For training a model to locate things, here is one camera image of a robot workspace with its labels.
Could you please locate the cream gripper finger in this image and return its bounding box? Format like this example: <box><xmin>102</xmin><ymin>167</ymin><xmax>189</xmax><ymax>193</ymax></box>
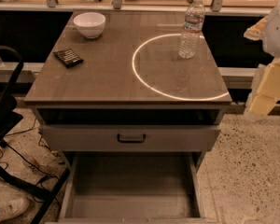
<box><xmin>244</xmin><ymin>58</ymin><xmax>280</xmax><ymax>121</ymax></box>
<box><xmin>244</xmin><ymin>17</ymin><xmax>268</xmax><ymax>41</ymax></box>

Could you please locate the clear plastic water bottle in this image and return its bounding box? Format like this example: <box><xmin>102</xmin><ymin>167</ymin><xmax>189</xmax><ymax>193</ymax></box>
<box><xmin>178</xmin><ymin>0</ymin><xmax>205</xmax><ymax>59</ymax></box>

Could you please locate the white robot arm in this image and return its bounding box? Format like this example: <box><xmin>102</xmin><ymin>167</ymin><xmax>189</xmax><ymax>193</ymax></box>
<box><xmin>244</xmin><ymin>1</ymin><xmax>280</xmax><ymax>120</ymax></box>

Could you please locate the black rxbar chocolate wrapper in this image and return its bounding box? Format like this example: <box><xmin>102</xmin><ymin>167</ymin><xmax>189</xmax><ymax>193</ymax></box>
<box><xmin>53</xmin><ymin>49</ymin><xmax>84</xmax><ymax>68</ymax></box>

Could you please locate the grey wooden drawer cabinet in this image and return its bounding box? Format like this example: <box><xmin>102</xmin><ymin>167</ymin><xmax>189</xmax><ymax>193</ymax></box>
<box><xmin>23</xmin><ymin>10</ymin><xmax>233</xmax><ymax>224</ymax></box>

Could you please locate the white ceramic bowl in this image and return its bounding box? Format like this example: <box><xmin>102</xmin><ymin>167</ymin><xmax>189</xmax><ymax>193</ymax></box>
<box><xmin>74</xmin><ymin>12</ymin><xmax>105</xmax><ymax>39</ymax></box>

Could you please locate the open grey bottom drawer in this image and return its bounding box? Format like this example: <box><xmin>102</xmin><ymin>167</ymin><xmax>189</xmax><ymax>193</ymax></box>
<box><xmin>47</xmin><ymin>153</ymin><xmax>218</xmax><ymax>224</ymax></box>

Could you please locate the closed grey drawer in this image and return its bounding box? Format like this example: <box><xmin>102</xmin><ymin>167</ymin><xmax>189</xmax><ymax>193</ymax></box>
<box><xmin>40</xmin><ymin>125</ymin><xmax>220</xmax><ymax>152</ymax></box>

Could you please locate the white sneaker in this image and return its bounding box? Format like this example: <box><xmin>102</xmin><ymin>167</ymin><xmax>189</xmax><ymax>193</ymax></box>
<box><xmin>0</xmin><ymin>197</ymin><xmax>30</xmax><ymax>222</ymax></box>

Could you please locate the black drawer handle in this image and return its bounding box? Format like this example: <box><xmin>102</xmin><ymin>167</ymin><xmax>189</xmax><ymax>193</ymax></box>
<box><xmin>117</xmin><ymin>133</ymin><xmax>147</xmax><ymax>144</ymax></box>

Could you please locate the black metal chair frame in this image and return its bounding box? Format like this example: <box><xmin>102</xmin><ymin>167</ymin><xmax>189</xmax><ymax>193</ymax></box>
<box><xmin>0</xmin><ymin>45</ymin><xmax>71</xmax><ymax>224</ymax></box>

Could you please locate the black floor cable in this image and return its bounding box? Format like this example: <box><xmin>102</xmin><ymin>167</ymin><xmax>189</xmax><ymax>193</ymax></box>
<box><xmin>0</xmin><ymin>119</ymin><xmax>66</xmax><ymax>203</ymax></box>

